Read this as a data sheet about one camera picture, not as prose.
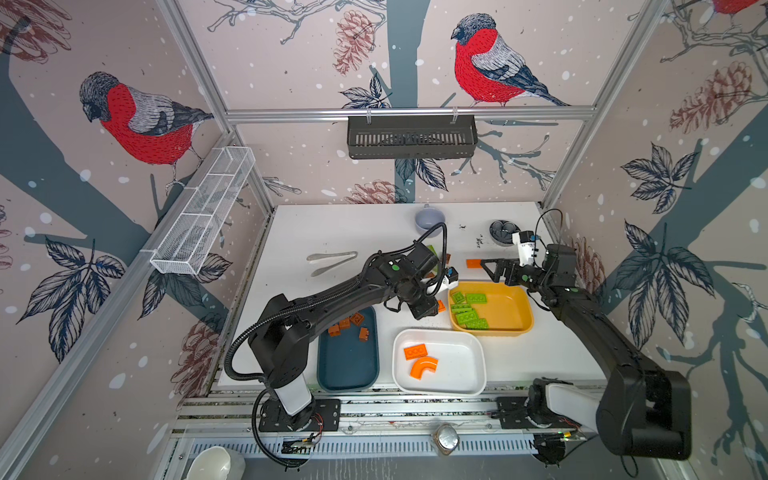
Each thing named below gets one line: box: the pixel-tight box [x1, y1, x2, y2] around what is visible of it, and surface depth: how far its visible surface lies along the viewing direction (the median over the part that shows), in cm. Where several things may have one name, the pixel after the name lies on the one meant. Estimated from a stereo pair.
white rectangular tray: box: [392, 328, 487, 396], surface depth 82 cm
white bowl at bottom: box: [186, 446, 231, 480], surface depth 62 cm
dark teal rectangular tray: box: [317, 306, 380, 393], surface depth 83 cm
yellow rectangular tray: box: [448, 281, 534, 337], surface depth 92 cm
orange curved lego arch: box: [410, 357, 438, 380], surface depth 82 cm
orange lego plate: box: [404, 344, 428, 361], surface depth 85 cm
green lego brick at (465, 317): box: [456, 310, 478, 325], surface depth 90 cm
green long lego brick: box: [465, 318, 490, 330], surface depth 90 cm
